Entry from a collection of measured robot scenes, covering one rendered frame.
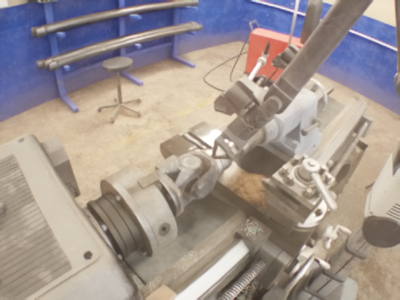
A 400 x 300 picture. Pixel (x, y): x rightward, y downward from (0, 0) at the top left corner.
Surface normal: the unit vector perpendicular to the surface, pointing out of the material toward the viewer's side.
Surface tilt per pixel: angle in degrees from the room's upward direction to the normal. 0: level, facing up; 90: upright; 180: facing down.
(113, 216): 21
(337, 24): 91
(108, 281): 45
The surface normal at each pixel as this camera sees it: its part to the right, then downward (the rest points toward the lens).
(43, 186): 0.07, -0.76
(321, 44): -0.51, 0.54
